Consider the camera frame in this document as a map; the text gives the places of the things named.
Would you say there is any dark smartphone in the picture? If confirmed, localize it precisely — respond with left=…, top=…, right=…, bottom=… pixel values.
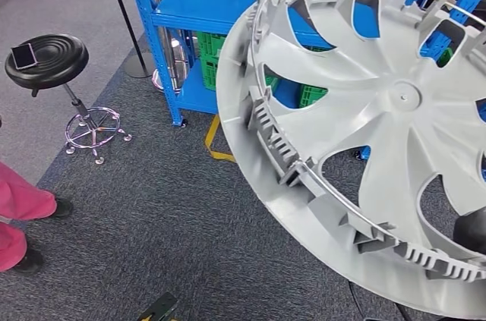
left=11, top=42, right=39, bottom=71

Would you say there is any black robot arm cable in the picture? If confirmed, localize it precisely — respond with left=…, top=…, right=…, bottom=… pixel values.
left=347, top=281, right=414, bottom=321

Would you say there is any grey plastic wheel hubcap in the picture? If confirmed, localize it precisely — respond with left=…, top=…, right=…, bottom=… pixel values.
left=216, top=0, right=486, bottom=321

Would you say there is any blue metal shelf rack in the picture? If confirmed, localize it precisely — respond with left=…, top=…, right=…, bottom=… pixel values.
left=121, top=0, right=486, bottom=181

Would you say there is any thin black pole stand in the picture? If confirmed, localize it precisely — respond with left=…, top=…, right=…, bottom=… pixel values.
left=101, top=0, right=154, bottom=80

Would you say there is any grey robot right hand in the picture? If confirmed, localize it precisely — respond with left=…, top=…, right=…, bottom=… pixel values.
left=452, top=209, right=486, bottom=255

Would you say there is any person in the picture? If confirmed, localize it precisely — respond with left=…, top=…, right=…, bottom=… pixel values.
left=0, top=116, right=74, bottom=275

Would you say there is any black robot left foot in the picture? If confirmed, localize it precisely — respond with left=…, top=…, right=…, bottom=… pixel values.
left=137, top=292, right=178, bottom=321

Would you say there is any green open plastic basket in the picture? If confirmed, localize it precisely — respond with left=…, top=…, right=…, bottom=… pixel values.
left=436, top=47, right=454, bottom=68

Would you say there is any chrome stanchion post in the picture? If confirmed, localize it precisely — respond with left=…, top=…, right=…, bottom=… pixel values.
left=146, top=0, right=191, bottom=93

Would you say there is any green plastic crate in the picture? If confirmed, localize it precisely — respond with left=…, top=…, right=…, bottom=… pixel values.
left=264, top=74, right=328, bottom=109
left=196, top=30, right=227, bottom=92

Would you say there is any black round stool chrome base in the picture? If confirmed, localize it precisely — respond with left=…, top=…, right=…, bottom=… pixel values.
left=4, top=33, right=133, bottom=165

